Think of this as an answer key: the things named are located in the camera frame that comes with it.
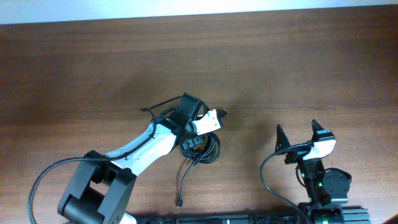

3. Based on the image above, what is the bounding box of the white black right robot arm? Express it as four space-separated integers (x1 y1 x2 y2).
275 120 352 223

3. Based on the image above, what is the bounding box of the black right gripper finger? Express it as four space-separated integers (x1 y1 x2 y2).
311 119 335 142
275 124 291 154

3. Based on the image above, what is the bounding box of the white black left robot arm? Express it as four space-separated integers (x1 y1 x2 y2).
57 93 222 223

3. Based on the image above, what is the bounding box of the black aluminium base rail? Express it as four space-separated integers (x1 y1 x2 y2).
132 208 371 224

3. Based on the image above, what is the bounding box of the black USB cable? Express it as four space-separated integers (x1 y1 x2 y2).
176 108 228 208

